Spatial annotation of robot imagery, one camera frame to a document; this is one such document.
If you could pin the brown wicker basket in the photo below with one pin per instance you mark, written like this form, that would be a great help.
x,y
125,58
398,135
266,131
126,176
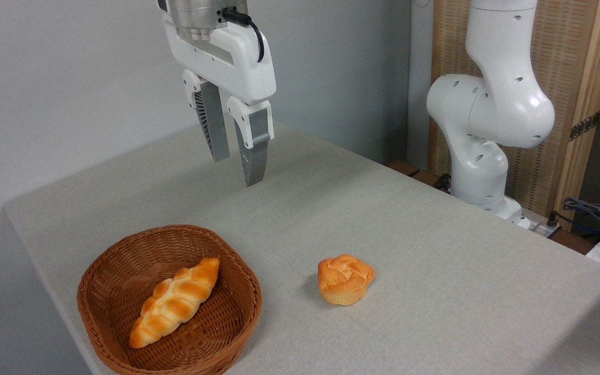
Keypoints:
x,y
117,255

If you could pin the long braided bread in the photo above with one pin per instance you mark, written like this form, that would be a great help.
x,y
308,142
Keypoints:
x,y
175,302

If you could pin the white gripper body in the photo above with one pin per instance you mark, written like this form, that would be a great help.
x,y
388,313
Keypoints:
x,y
242,67

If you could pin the metal screen hinge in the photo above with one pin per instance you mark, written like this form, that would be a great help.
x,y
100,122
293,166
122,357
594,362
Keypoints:
x,y
585,125

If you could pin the rattan screen with wooden frame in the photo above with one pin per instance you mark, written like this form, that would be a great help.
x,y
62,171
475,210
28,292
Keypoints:
x,y
560,62

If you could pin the black plug connector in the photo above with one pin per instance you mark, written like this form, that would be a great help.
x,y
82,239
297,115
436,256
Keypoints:
x,y
553,220

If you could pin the round orange bun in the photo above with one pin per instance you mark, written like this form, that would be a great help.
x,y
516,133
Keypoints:
x,y
344,278

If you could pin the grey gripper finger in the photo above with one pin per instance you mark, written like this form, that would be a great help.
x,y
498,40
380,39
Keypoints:
x,y
255,140
212,120

